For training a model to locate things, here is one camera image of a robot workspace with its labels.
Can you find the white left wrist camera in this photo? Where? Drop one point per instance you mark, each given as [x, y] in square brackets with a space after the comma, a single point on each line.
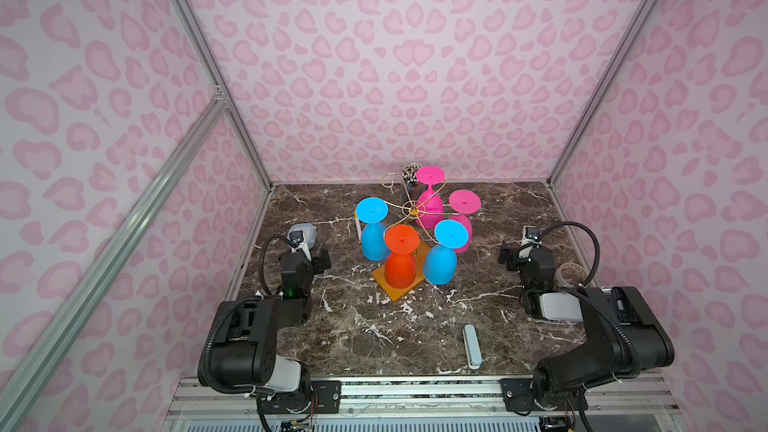
[299, 244]

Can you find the aluminium front rail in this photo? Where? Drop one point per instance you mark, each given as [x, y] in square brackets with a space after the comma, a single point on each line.
[436, 403]

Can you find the blue wine glass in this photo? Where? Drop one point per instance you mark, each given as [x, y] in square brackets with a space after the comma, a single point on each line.
[371, 212]
[441, 261]

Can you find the pink wine glass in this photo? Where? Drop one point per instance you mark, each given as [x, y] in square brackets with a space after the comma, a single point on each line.
[429, 204]
[465, 203]

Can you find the red wine glass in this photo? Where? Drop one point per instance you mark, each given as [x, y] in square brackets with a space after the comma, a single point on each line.
[402, 241]

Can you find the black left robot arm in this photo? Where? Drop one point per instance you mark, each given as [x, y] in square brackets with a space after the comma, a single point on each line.
[240, 353]

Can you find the orange wooden rack base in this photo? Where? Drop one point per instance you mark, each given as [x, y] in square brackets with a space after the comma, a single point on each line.
[395, 294]

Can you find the pink wine glass back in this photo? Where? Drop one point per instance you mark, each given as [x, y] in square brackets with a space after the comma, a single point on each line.
[429, 204]

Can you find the light blue alarm clock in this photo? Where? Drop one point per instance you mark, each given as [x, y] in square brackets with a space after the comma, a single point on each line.
[309, 231]

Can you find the white blue case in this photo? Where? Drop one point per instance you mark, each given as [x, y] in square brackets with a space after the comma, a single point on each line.
[472, 347]

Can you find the white yellow marker pen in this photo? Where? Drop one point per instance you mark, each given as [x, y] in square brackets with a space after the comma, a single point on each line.
[358, 229]

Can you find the gold wire glass rack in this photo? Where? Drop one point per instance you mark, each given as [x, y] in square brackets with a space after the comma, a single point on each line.
[408, 208]

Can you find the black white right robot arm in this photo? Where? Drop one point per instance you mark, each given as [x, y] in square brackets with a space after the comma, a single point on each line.
[623, 337]

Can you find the blue wine glass front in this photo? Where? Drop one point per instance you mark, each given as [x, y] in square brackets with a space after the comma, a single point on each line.
[441, 261]

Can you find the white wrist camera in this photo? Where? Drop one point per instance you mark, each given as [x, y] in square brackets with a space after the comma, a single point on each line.
[299, 244]
[531, 235]

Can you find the roll of tape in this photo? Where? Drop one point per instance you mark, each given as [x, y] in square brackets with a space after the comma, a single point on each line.
[570, 274]

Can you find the clear cup of pencils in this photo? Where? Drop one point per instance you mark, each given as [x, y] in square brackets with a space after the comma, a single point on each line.
[409, 173]

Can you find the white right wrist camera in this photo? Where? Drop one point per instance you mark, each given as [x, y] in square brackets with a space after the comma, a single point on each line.
[531, 235]

